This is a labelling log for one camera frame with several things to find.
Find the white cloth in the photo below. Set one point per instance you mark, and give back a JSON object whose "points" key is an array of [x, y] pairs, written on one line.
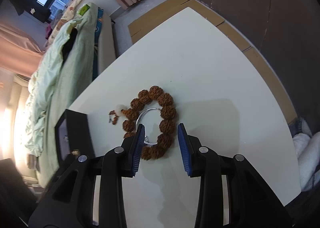
{"points": [[307, 158]]}

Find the pale green quilt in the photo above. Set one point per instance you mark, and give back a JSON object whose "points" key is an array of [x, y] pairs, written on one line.
{"points": [[45, 80]]}

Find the orange blue printed sheet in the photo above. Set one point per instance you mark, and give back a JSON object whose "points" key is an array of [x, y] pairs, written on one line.
{"points": [[98, 30]]}

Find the silver bangle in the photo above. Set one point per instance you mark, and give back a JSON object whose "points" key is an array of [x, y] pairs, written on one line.
{"points": [[150, 110]]}

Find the bed with green sheet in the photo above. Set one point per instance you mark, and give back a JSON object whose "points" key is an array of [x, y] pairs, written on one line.
{"points": [[77, 67]]}

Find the patterned cream blanket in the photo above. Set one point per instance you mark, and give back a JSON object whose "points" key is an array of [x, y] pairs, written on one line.
{"points": [[75, 5]]}

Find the black box with white inside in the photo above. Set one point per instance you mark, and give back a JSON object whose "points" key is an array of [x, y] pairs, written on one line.
{"points": [[80, 130]]}

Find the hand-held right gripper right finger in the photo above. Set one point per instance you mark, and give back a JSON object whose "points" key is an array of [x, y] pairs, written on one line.
{"points": [[183, 148]]}

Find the pink plush toy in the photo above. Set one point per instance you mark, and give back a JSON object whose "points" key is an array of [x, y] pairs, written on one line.
{"points": [[48, 31]]}

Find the dark long hanging coat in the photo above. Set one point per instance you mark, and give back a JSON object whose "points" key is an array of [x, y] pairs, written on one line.
{"points": [[25, 0]]}

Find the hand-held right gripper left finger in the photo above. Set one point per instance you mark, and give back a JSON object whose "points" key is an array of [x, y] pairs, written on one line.
{"points": [[138, 148]]}

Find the green packet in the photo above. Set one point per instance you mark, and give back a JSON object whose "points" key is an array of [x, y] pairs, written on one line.
{"points": [[83, 9]]}

